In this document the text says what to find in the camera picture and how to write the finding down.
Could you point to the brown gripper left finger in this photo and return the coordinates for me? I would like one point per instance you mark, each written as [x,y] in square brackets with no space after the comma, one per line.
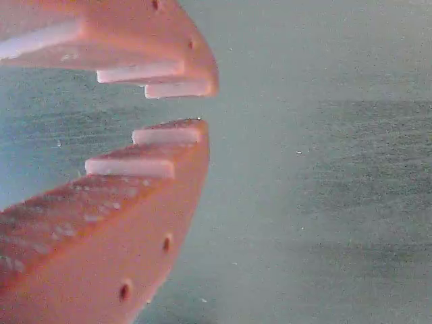
[118,243]

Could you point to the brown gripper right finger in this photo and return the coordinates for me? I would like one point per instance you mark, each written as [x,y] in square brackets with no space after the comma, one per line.
[135,37]

